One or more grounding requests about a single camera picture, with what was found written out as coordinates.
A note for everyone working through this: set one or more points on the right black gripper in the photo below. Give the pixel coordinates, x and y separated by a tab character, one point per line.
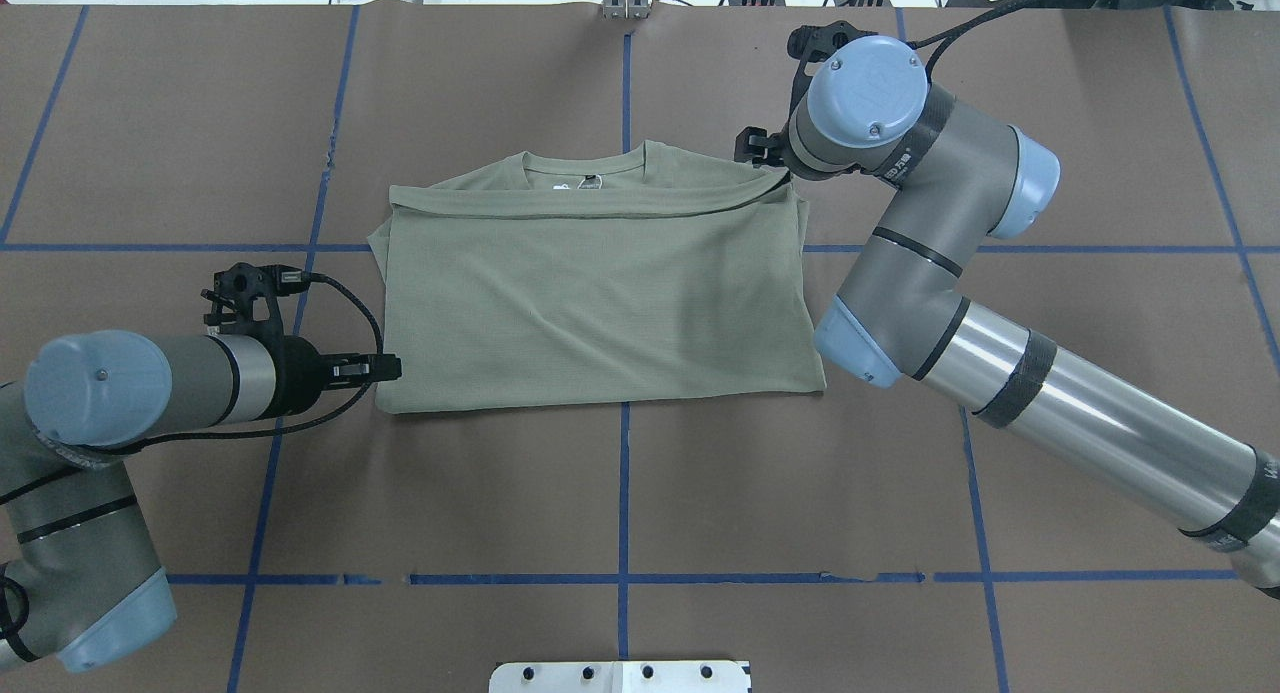
762	149

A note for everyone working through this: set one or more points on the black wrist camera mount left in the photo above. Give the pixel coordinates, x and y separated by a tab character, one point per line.
245	299

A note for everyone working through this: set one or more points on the olive green long-sleeve shirt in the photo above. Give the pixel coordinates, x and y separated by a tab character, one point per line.
665	275

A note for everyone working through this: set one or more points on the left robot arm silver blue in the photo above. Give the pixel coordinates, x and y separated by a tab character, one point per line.
88	587

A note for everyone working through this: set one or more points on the white central pedestal column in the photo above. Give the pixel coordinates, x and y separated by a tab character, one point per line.
623	676

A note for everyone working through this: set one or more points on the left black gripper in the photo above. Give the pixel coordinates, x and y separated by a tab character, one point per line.
297	375

